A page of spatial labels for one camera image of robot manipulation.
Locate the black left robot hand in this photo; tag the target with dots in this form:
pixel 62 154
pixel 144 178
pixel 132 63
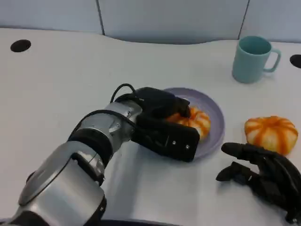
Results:
pixel 160 103

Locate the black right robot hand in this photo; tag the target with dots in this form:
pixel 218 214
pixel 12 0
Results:
pixel 279 179

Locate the orange white toy bread roll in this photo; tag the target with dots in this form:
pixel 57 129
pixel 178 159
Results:
pixel 270 131
pixel 200 122

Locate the lilac plate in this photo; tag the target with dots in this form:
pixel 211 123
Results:
pixel 215 117

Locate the pale green mug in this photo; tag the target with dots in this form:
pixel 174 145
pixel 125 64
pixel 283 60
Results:
pixel 247 66

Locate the black round table grommet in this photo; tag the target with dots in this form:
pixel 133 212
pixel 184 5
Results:
pixel 20 46
pixel 296 61

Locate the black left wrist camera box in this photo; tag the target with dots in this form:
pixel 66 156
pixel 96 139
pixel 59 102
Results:
pixel 169 139

